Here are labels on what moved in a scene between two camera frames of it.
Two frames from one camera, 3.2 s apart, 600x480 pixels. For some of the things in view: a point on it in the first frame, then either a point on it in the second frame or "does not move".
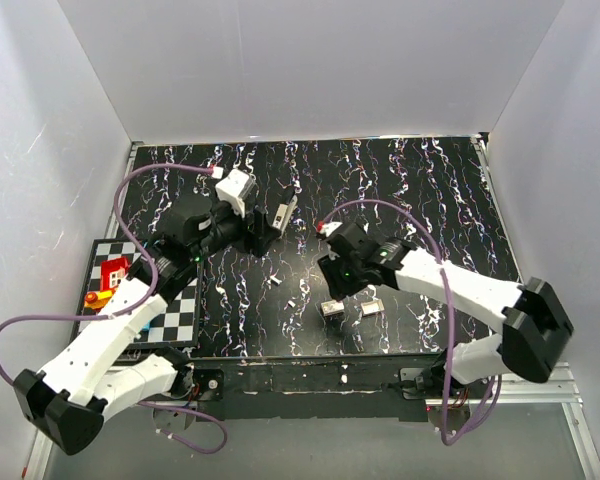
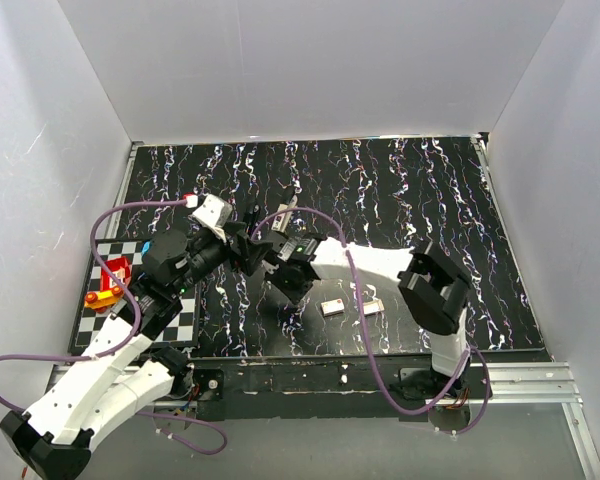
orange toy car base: (96, 300) does not move
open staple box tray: (372, 306) does not move
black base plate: (394, 388) does not move
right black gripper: (336, 288) -> (297, 294)
